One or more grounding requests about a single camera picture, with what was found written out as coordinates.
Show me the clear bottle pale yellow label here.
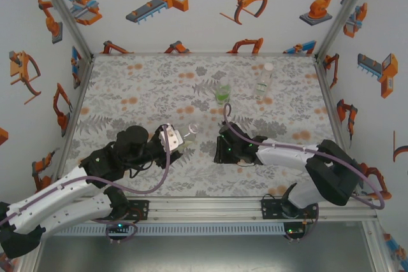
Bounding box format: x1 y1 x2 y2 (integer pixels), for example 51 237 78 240
178 123 200 154

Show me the clear bottle bright green label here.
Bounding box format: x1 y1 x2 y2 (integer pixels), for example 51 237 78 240
215 76 232 106

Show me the clear bottle dark green label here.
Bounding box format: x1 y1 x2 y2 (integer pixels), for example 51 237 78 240
253 63 275 101

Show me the grey floral table mat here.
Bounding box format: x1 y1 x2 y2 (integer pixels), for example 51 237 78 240
54 54 355 198

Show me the small green-lit circuit board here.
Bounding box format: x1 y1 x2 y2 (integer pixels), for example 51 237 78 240
283 225 307 236
106 222 135 233

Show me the grey metal panel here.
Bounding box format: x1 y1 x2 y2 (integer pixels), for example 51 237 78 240
31 235 374 272

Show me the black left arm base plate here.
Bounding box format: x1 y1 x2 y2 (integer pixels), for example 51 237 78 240
106 199 150 222

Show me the aluminium table side rail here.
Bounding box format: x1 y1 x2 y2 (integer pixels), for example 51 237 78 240
52 55 96 187
314 55 377 218

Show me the long aluminium base rail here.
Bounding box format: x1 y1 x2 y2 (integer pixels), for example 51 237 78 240
62 196 379 222

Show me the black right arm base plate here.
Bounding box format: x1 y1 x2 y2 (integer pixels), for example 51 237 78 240
260 197 319 221

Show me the slotted grey cable duct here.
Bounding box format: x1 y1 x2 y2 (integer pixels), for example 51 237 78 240
60 222 286 237

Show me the thin aluminium table edge rail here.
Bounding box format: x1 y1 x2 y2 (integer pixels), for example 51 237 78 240
91 50 319 58

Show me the slanted aluminium frame post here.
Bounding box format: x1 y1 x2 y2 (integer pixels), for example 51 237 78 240
31 0 96 60
314 0 381 61

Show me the short aluminium frame leg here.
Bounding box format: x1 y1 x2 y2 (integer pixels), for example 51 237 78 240
14 249 44 272
361 220 395 272

